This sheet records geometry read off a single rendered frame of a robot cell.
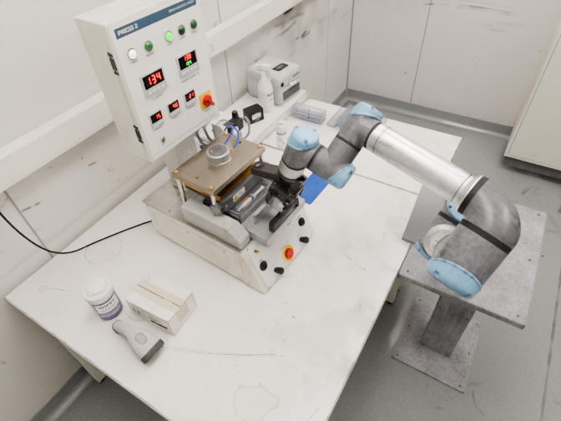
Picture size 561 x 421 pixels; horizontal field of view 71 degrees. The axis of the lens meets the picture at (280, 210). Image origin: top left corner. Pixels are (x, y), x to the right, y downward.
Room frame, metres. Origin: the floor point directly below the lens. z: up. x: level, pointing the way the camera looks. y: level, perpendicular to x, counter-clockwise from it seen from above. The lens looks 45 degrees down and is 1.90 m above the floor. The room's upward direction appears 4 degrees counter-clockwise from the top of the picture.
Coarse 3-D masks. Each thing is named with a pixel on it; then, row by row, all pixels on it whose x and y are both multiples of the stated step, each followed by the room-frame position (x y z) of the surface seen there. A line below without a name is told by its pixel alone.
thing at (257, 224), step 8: (304, 200) 0.98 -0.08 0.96; (264, 208) 0.91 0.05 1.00; (272, 208) 0.95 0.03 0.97; (296, 208) 0.94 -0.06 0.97; (256, 216) 0.88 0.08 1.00; (264, 216) 0.91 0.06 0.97; (272, 216) 0.91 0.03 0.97; (288, 216) 0.90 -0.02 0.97; (240, 224) 0.88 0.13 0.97; (248, 224) 0.88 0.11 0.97; (256, 224) 0.88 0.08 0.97; (264, 224) 0.88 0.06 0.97; (280, 224) 0.87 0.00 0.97; (248, 232) 0.85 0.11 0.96; (256, 232) 0.84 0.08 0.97; (264, 232) 0.84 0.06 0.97; (272, 232) 0.84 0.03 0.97; (256, 240) 0.83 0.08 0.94; (264, 240) 0.81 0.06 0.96; (272, 240) 0.83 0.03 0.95
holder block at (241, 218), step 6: (264, 192) 1.00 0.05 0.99; (258, 198) 0.97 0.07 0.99; (264, 198) 0.98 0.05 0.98; (204, 204) 0.98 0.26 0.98; (210, 204) 0.96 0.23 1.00; (252, 204) 0.95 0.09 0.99; (258, 204) 0.96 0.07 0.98; (228, 210) 0.92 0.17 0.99; (246, 210) 0.92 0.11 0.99; (252, 210) 0.93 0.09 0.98; (234, 216) 0.90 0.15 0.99; (240, 216) 0.89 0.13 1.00; (246, 216) 0.91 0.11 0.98; (240, 222) 0.88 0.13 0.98
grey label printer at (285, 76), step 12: (264, 60) 2.11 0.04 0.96; (276, 60) 2.10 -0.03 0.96; (252, 72) 2.02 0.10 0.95; (276, 72) 1.96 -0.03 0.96; (288, 72) 1.97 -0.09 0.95; (300, 72) 2.04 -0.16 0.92; (252, 84) 2.02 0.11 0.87; (276, 84) 1.91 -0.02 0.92; (288, 84) 1.95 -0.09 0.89; (300, 84) 2.04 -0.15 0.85; (276, 96) 1.91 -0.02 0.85; (288, 96) 1.95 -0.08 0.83
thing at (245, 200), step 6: (264, 180) 1.05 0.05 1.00; (258, 186) 1.02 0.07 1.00; (264, 186) 1.02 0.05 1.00; (252, 192) 1.00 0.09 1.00; (258, 192) 0.99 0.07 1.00; (240, 198) 0.97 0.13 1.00; (246, 198) 0.97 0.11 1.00; (252, 198) 0.97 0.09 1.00; (240, 204) 0.94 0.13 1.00; (246, 204) 0.94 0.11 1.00; (234, 210) 0.91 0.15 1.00; (240, 210) 0.91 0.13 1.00
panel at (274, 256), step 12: (300, 216) 1.01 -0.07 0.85; (288, 228) 0.95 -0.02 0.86; (300, 228) 0.98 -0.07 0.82; (276, 240) 0.90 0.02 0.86; (288, 240) 0.93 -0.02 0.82; (252, 252) 0.82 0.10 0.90; (264, 252) 0.84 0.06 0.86; (276, 252) 0.87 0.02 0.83; (276, 264) 0.84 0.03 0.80; (288, 264) 0.87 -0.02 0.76; (264, 276) 0.79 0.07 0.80; (276, 276) 0.81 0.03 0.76
